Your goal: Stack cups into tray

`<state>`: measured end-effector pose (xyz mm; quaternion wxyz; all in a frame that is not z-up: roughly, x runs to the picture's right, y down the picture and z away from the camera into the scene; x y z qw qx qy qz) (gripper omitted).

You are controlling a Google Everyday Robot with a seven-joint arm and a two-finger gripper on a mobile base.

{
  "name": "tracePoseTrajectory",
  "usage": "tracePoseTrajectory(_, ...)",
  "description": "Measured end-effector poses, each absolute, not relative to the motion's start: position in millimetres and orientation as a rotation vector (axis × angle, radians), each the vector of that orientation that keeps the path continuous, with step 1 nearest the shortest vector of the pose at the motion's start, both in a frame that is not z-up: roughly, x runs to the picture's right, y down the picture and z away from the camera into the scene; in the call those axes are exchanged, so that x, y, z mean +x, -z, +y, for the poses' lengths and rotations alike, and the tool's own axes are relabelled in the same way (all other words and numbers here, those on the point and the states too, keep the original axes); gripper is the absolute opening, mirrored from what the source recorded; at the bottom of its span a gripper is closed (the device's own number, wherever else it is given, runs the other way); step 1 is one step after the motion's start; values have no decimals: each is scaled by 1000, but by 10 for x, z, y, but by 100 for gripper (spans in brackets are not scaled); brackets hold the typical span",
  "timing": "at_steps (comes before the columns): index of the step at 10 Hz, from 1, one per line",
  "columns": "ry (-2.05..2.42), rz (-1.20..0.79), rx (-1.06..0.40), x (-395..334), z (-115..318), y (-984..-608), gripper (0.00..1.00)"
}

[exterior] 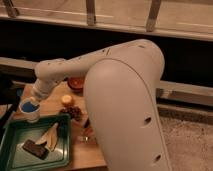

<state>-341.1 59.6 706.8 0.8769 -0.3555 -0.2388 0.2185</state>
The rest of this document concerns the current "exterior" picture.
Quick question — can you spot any red bowl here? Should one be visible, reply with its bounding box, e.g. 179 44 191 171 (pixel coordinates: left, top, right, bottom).
67 77 84 92

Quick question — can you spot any blue and white cup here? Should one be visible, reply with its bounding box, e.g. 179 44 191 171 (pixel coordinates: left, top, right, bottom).
19 98 40 123

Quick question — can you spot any wooden board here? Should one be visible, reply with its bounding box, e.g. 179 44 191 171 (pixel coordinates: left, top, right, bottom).
40 82 108 171

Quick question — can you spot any green plastic tray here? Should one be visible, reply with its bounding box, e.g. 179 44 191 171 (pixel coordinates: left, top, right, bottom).
0 114 70 171

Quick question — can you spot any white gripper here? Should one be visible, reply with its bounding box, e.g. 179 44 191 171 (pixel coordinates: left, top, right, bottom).
31 79 55 102

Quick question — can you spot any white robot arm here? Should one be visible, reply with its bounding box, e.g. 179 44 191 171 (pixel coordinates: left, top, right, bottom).
32 39 172 171

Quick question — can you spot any small red toy item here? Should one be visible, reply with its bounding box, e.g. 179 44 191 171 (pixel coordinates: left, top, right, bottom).
77 119 95 142

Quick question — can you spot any peeled banana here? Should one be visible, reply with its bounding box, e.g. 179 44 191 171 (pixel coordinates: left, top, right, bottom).
36 123 58 152

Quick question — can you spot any yellow round fruit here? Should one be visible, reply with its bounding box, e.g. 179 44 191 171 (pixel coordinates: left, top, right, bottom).
61 95 74 106

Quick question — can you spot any dark grape bunch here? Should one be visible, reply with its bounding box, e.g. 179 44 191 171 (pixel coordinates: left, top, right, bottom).
60 106 82 121

